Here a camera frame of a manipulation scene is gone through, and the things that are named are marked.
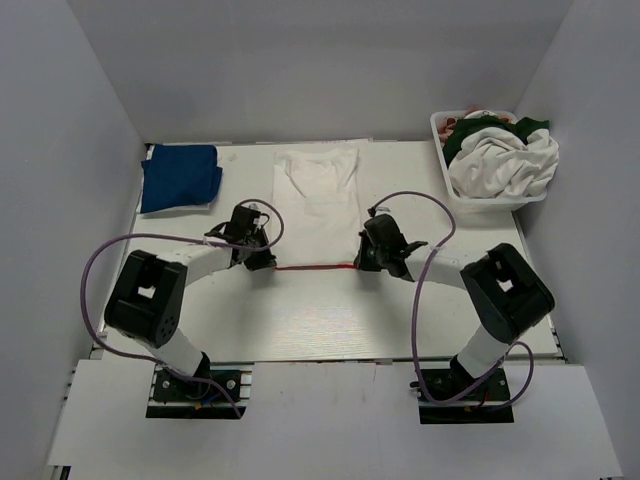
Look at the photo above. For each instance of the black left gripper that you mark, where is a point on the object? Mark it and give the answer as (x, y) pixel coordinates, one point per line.
(267, 260)

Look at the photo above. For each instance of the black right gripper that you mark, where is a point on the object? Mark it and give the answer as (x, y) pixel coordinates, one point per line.
(362, 263)

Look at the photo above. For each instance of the dark green t shirt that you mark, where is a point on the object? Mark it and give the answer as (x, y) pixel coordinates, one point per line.
(468, 126)

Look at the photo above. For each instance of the cream white t shirt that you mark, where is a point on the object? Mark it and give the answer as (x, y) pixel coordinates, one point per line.
(494, 163)

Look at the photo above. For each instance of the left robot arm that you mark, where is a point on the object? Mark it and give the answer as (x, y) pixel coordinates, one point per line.
(146, 302)

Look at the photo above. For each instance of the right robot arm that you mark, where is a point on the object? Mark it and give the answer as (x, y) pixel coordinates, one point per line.
(508, 296)

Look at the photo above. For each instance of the folded blue t shirt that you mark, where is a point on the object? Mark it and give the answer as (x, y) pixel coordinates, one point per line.
(179, 176)

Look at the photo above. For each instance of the white plastic laundry basket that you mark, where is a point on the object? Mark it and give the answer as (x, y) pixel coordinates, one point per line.
(469, 205)

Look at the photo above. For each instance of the pink garment in basket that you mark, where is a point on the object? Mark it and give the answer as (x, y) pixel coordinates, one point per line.
(446, 127)

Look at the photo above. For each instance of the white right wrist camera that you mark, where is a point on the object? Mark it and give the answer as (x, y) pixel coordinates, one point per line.
(377, 209)

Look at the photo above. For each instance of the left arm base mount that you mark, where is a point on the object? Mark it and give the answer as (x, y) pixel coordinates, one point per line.
(170, 398)

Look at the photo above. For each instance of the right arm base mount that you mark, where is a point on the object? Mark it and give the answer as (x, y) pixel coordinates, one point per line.
(481, 406)

